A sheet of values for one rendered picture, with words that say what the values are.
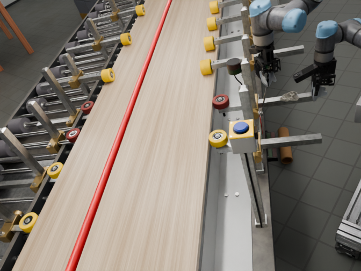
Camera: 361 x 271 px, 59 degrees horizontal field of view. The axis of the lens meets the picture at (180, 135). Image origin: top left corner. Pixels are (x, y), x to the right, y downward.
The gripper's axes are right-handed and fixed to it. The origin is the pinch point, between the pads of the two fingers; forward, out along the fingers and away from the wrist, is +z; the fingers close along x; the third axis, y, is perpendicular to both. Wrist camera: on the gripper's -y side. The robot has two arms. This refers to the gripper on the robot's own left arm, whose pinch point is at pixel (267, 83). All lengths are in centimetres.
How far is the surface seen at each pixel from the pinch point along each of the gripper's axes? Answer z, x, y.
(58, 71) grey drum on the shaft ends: 16, -117, -129
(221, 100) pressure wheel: 11.3, -18.1, -14.7
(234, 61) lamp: -10.8, -10.1, -7.5
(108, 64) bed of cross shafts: 17, -76, -110
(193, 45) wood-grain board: 10, -17, -77
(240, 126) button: -20, -24, 42
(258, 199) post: 14, -23, 43
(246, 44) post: -5.0, 2.4, -28.0
